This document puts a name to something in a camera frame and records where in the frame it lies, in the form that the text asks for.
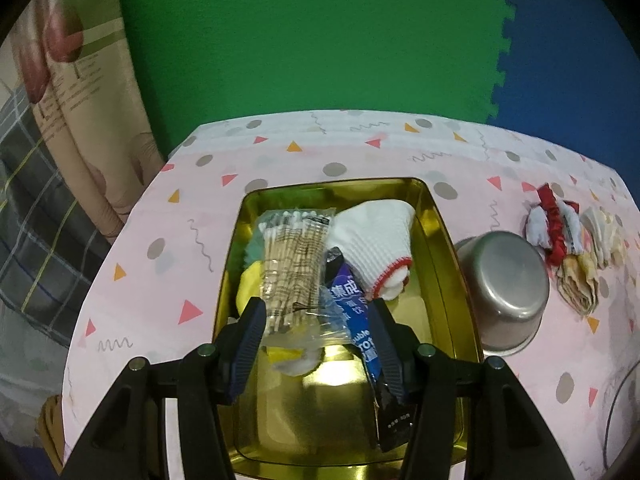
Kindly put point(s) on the ochre cloth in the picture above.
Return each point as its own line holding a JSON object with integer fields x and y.
{"x": 50, "y": 425}

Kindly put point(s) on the yellow and white soft item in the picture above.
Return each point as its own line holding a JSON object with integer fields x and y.
{"x": 247, "y": 285}

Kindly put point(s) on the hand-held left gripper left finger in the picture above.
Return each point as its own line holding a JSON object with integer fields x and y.
{"x": 247, "y": 355}

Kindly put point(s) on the teal fluffy scrunchie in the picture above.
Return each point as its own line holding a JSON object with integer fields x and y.
{"x": 252, "y": 255}

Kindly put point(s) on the black and blue packet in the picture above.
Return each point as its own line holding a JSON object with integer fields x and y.
{"x": 350, "y": 310}

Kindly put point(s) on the grey plaid cloth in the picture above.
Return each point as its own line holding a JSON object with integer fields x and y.
{"x": 35, "y": 220}

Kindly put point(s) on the pastel striped dotted towel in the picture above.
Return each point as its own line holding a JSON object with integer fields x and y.
{"x": 580, "y": 285}

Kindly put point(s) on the gold and red tin box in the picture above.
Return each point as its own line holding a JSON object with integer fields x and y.
{"x": 340, "y": 410}

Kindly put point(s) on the stainless steel bowl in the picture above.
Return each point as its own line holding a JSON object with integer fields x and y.
{"x": 500, "y": 285}

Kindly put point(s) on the green foam mat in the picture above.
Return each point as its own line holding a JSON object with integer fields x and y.
{"x": 310, "y": 35}

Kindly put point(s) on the red satin scrunchie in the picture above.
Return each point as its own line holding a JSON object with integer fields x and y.
{"x": 552, "y": 220}

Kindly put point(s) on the pink patterned tablecloth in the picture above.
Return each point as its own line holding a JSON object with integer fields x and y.
{"x": 200, "y": 200}

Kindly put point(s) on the cotton swab packet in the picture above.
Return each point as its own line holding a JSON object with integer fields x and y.
{"x": 290, "y": 260}

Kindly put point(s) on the white knit glove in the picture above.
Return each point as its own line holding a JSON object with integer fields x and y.
{"x": 375, "y": 240}

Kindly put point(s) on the cream cloth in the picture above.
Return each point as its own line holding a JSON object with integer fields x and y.
{"x": 605, "y": 232}

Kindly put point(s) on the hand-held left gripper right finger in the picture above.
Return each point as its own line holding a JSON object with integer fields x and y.
{"x": 390, "y": 355}

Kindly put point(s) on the blue foam mat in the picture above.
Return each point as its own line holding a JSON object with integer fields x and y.
{"x": 565, "y": 60}

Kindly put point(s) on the leaf printed beige curtain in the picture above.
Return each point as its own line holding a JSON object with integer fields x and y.
{"x": 75, "y": 110}

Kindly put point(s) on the white printed cloth pouch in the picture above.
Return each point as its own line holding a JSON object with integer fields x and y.
{"x": 537, "y": 227}

